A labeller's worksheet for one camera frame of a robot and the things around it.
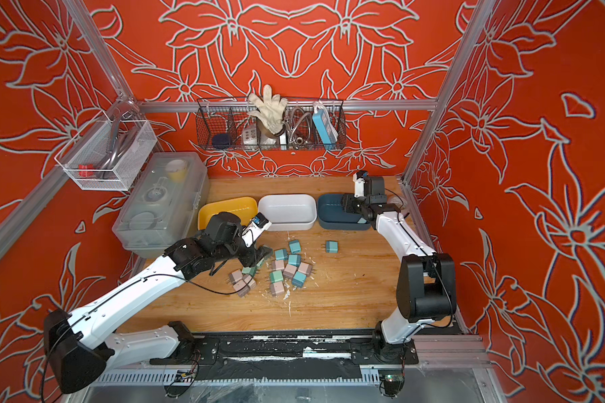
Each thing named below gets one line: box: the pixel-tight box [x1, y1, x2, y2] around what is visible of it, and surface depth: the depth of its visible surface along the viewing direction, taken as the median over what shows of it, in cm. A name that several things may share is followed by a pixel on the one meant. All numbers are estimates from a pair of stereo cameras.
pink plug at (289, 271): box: [283, 263, 298, 279], surface depth 89 cm
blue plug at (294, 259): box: [288, 254, 302, 267], surface depth 92 cm
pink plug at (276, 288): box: [270, 281, 285, 297], surface depth 85 cm
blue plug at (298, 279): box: [292, 271, 307, 288], surface depth 87 cm
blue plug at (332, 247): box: [325, 240, 339, 254], surface depth 97 cm
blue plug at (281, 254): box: [274, 248, 289, 261], surface depth 93 cm
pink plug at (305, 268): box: [297, 261, 313, 276], surface depth 90 cm
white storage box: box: [257, 193, 318, 231], surface depth 109 cm
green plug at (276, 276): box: [269, 270, 285, 283], surface depth 87 cm
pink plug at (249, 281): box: [242, 274, 257, 289], surface depth 86 cm
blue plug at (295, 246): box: [289, 239, 302, 254], surface depth 97 cm
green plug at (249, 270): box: [242, 265, 258, 278], surface depth 89 cm
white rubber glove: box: [247, 83, 289, 135], surface depth 92 cm
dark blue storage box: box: [317, 193, 372, 231], surface depth 102 cm
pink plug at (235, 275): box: [228, 268, 243, 284], surface depth 88 cm
